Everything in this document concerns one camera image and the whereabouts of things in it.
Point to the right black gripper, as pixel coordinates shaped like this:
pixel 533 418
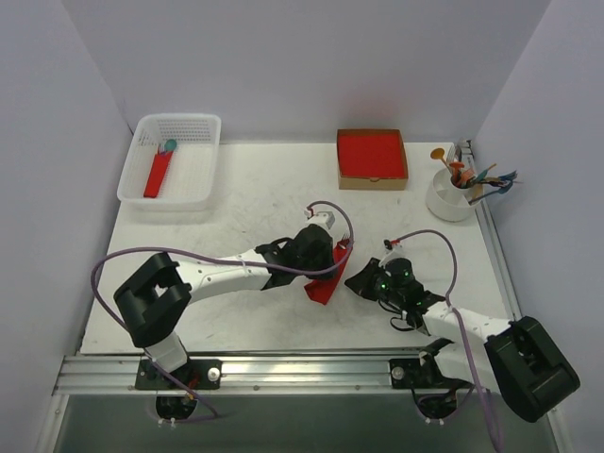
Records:
pixel 369 276

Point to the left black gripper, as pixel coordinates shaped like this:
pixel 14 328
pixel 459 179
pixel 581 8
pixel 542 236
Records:
pixel 327 257

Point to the red paper napkin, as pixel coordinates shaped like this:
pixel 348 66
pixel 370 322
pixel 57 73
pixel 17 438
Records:
pixel 321 291

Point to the white plastic perforated basket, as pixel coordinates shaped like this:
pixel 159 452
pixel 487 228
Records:
pixel 189 179

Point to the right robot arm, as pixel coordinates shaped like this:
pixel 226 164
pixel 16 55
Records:
pixel 516 359

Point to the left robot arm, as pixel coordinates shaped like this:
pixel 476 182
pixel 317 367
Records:
pixel 154 298

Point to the rolled red napkin bundle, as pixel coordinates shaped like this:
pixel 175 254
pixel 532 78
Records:
pixel 157 174

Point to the cardboard box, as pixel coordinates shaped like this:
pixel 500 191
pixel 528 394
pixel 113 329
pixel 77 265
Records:
pixel 352 183

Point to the white utensil cup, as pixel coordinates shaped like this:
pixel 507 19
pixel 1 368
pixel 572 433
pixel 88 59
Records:
pixel 446 201

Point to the stack of red napkins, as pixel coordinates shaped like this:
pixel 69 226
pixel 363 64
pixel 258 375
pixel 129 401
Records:
pixel 371 153

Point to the orange plastic fork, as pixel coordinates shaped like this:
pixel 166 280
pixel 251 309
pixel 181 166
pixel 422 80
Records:
pixel 459 173

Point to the orange plastic spoon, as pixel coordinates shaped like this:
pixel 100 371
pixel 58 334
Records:
pixel 439 154

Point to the yellow plastic utensil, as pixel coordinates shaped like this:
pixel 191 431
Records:
pixel 485 172

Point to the teal spoon in basket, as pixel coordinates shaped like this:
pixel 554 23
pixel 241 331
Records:
pixel 169 146

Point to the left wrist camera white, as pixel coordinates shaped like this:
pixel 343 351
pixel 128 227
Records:
pixel 322 219

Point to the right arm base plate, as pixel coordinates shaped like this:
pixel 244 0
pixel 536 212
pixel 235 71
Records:
pixel 406 373

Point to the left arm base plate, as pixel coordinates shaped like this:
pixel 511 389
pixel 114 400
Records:
pixel 197 374

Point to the aluminium mounting rail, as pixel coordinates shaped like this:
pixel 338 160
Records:
pixel 306 372

